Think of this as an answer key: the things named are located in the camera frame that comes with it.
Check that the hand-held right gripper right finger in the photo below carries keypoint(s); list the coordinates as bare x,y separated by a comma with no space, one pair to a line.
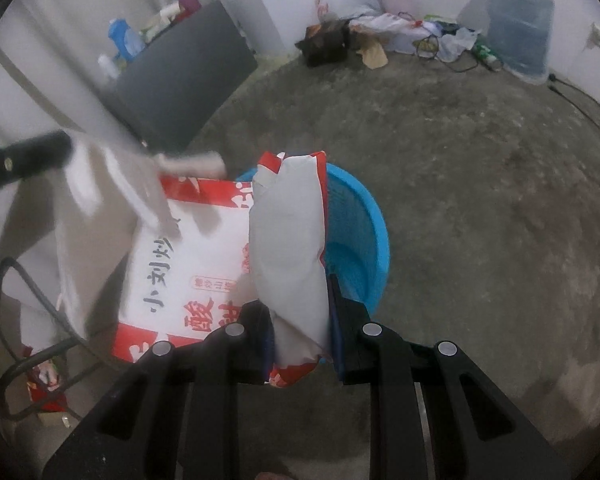
352,340

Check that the pile of floor clutter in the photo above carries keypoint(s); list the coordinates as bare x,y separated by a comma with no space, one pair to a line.
395,27

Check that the grey cabinet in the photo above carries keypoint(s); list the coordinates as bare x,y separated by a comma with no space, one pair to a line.
180,80

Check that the large water jug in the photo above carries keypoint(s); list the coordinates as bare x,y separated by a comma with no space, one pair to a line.
520,25

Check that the red printed packet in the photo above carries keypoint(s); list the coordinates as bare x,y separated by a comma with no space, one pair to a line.
47,380

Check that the small white bottle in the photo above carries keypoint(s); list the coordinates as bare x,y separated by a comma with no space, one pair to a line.
107,65

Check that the blue plastic basket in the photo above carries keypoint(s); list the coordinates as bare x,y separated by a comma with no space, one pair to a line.
355,255

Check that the blue detergent bottle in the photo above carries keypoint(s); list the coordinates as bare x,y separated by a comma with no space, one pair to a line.
125,40

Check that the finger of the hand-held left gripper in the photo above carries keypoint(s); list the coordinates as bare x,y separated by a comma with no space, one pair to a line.
20,162

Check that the green bottle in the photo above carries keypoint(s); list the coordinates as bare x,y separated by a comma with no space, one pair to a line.
487,57

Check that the white tube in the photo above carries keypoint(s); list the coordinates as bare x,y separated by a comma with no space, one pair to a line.
166,14

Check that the dark box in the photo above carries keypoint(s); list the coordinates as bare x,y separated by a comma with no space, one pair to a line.
325,42

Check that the brown cardboard piece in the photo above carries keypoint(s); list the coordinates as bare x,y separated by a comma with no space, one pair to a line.
375,55

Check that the red and white paper bag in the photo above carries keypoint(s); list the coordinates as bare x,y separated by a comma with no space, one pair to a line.
290,260

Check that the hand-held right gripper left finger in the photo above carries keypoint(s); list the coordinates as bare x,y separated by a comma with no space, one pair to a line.
252,355

